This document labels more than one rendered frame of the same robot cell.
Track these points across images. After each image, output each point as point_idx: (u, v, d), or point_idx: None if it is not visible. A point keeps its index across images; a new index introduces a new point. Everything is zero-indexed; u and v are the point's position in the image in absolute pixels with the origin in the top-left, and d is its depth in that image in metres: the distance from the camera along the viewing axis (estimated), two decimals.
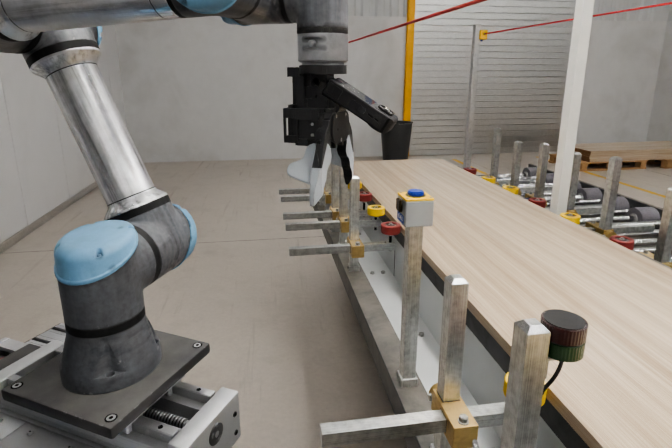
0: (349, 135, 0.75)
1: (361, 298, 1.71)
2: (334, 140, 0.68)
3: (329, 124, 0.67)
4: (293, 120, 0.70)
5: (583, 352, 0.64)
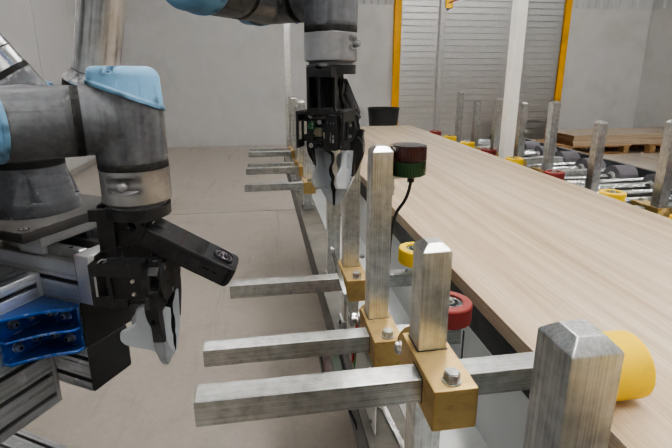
0: (318, 147, 0.73)
1: (309, 226, 1.82)
2: (355, 137, 0.71)
3: (361, 132, 0.70)
4: (339, 125, 0.64)
5: (422, 170, 0.75)
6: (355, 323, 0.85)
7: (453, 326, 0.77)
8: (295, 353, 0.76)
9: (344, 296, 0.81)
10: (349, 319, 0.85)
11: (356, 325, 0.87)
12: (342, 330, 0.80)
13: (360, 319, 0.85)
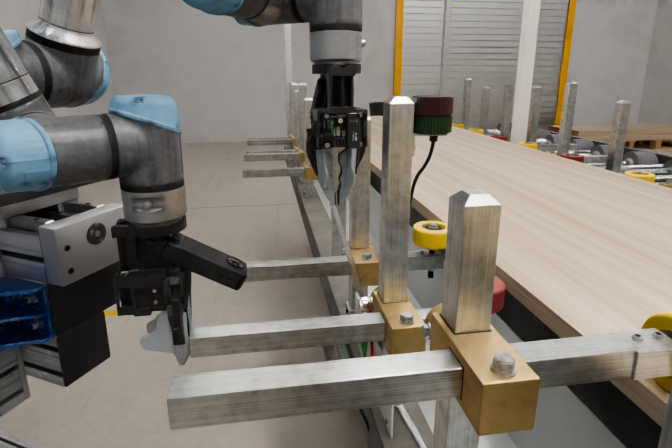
0: (314, 149, 0.72)
1: (311, 213, 1.71)
2: None
3: None
4: (358, 122, 0.65)
5: (448, 126, 0.64)
6: (367, 304, 0.73)
7: None
8: (298, 341, 0.65)
9: (350, 262, 0.74)
10: (360, 301, 0.74)
11: (369, 312, 0.74)
12: (353, 315, 0.68)
13: (372, 299, 0.74)
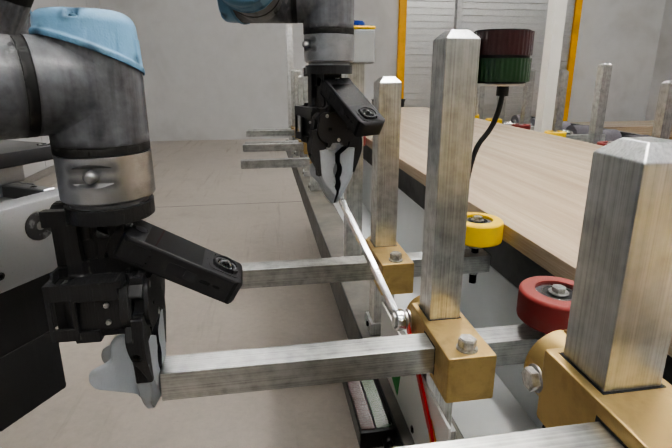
0: (354, 148, 0.73)
1: (317, 208, 1.52)
2: (322, 139, 0.69)
3: (314, 134, 0.69)
4: (303, 117, 0.74)
5: (528, 71, 0.45)
6: (403, 314, 0.55)
7: None
8: (314, 376, 0.46)
9: (373, 267, 0.59)
10: (393, 313, 0.56)
11: (408, 329, 0.55)
12: (389, 338, 0.49)
13: (408, 309, 0.56)
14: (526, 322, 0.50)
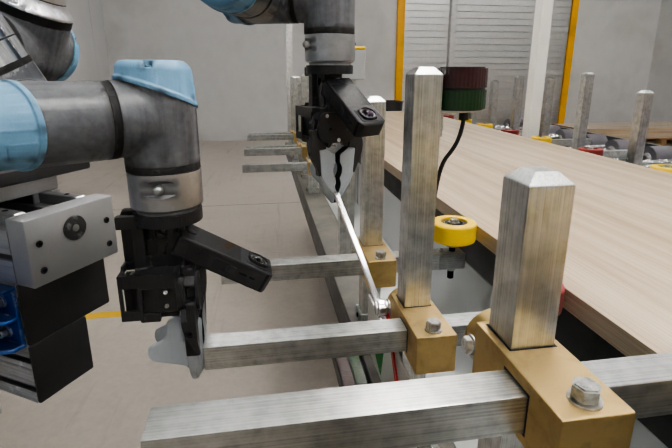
0: (355, 148, 0.73)
1: (314, 210, 1.62)
2: (321, 139, 0.69)
3: (314, 134, 0.69)
4: (304, 117, 0.74)
5: (482, 101, 0.54)
6: (384, 305, 0.64)
7: None
8: (328, 351, 0.56)
9: (361, 260, 0.67)
10: (375, 303, 0.65)
11: (387, 317, 0.65)
12: (389, 320, 0.59)
13: (389, 300, 0.65)
14: None
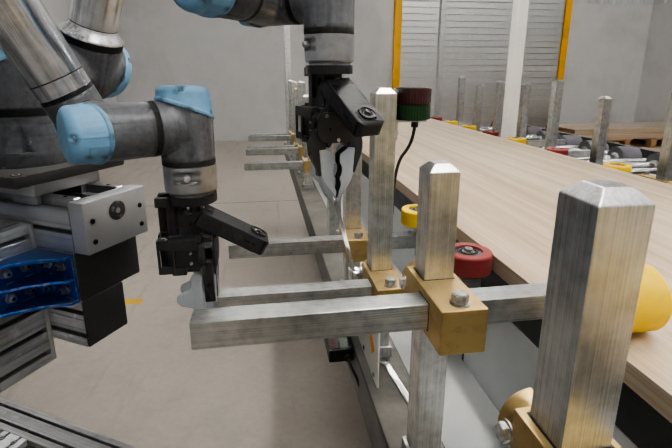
0: (355, 148, 0.73)
1: (309, 204, 1.80)
2: (321, 139, 0.69)
3: (314, 134, 0.69)
4: (304, 117, 0.74)
5: (427, 113, 0.73)
6: (357, 278, 0.83)
7: (473, 274, 0.75)
8: None
9: (346, 249, 0.79)
10: (351, 273, 0.83)
11: None
12: (359, 280, 0.78)
13: (362, 273, 0.83)
14: None
